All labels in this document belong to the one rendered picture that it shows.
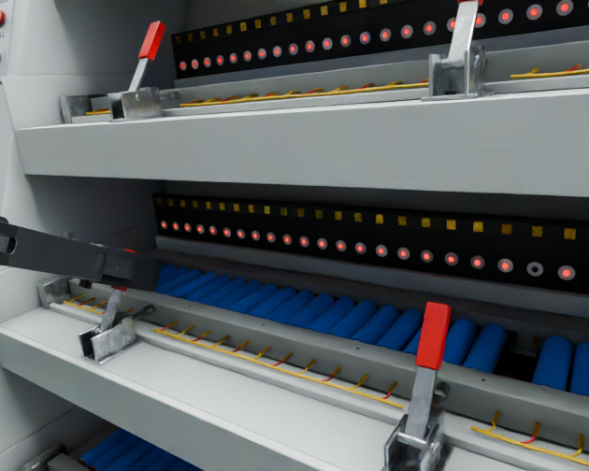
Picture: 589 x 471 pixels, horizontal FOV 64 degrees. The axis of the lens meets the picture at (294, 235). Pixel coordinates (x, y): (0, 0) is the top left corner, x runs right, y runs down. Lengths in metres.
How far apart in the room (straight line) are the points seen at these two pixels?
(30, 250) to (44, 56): 0.30
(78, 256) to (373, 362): 0.21
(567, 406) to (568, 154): 0.14
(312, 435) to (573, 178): 0.20
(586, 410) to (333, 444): 0.14
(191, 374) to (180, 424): 0.04
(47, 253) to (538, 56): 0.32
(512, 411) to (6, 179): 0.48
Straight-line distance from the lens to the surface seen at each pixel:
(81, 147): 0.45
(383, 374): 0.32
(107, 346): 0.42
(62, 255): 0.34
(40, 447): 0.63
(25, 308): 0.57
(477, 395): 0.31
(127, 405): 0.39
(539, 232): 0.38
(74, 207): 0.58
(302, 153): 0.29
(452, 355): 0.34
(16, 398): 0.60
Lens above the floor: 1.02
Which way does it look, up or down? level
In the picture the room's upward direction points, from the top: 7 degrees clockwise
